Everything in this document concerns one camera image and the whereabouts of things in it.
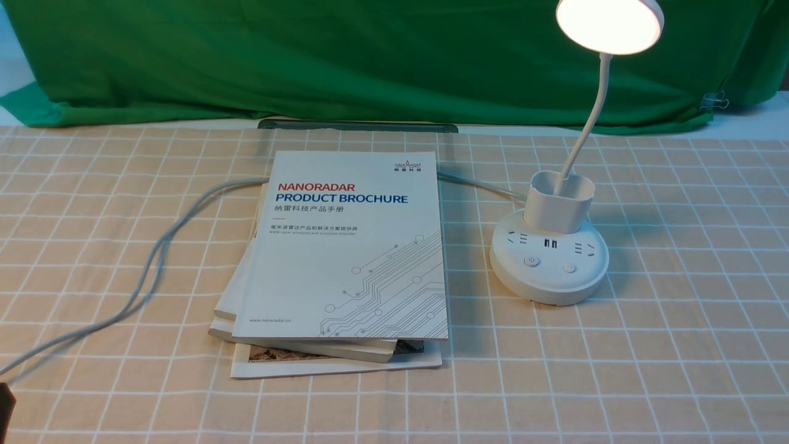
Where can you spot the white desk lamp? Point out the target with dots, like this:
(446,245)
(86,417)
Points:
(548,252)

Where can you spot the white Nanoradar product brochure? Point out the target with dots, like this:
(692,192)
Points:
(349,245)

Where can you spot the dark flat bar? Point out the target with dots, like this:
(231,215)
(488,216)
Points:
(369,126)

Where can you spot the thick white middle book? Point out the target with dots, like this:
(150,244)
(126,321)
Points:
(228,306)

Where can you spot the green backdrop cloth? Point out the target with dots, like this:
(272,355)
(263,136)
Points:
(463,62)

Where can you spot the thin bottom magazine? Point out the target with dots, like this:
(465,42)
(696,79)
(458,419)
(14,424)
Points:
(252,362)

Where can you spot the orange checkered tablecloth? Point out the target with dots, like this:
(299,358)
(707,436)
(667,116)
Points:
(685,342)

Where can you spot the metal binder clip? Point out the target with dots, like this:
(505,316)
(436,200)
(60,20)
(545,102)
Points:
(714,101)

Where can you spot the dark object at corner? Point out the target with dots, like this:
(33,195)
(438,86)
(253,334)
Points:
(7,405)

